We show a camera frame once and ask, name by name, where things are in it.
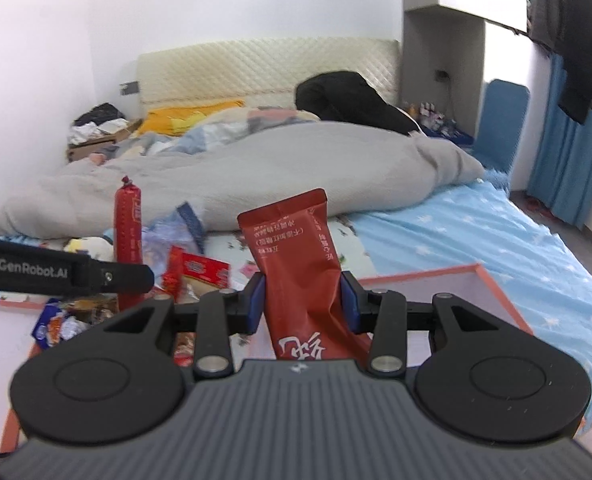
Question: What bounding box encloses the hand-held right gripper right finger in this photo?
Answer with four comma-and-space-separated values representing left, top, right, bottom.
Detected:
341, 271, 509, 377

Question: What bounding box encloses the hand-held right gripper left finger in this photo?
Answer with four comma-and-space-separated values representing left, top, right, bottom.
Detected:
96, 272, 267, 379

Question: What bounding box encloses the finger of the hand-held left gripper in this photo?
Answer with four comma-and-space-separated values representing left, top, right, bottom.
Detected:
0, 234, 155, 306

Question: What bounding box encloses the dark red snack packet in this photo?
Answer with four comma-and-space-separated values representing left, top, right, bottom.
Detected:
237, 188, 374, 363

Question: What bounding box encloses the orange box with barcode label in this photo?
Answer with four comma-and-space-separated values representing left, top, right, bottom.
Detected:
248, 263, 535, 363

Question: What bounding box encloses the red sausage stick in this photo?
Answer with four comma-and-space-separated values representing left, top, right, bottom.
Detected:
114, 175, 145, 312

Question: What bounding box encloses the orange white cardboard box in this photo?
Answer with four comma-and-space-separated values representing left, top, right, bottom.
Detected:
0, 296, 91, 457

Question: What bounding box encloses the white blue plush toy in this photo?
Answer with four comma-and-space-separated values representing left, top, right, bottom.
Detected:
64, 235, 116, 264

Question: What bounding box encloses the blue white snack packet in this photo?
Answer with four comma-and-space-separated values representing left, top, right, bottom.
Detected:
30, 299, 90, 351

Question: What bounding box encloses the clear packet with red top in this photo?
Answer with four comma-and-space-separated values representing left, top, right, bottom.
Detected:
181, 252, 233, 287

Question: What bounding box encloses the red foil snack packet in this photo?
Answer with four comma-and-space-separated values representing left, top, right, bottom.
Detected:
165, 245, 185, 294

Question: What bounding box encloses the blue plastic bag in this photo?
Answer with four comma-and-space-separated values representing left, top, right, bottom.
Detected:
140, 201, 208, 272

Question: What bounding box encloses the brown cardboard box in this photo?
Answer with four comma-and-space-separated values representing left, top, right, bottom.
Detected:
66, 117, 144, 164

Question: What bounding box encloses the grey duvet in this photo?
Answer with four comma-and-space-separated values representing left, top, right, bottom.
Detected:
0, 120, 488, 237

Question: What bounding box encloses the pile of clothes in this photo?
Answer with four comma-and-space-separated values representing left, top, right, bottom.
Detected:
70, 102, 129, 147

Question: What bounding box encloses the patchwork patterned blanket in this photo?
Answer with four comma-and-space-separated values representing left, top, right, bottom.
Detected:
90, 106, 323, 167

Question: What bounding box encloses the yellow pillow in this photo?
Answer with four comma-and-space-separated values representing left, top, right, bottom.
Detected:
136, 101, 247, 137

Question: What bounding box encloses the black clothing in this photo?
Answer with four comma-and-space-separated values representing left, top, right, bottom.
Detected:
294, 71, 423, 137

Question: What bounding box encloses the group of small bottles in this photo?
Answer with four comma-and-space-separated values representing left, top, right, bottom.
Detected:
401, 101, 473, 142

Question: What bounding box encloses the blue chair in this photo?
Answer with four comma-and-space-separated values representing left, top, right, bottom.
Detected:
470, 78, 531, 174

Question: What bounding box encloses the cream quilted headboard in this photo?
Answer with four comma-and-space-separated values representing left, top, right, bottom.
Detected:
136, 37, 401, 112

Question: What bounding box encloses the blue curtain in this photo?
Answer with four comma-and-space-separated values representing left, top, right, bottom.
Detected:
525, 51, 592, 229

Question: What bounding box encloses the grey cabinet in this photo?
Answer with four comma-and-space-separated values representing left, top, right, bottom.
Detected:
401, 0, 488, 142

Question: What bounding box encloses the grey striped hanging garment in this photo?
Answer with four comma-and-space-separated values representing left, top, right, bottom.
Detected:
524, 0, 571, 57

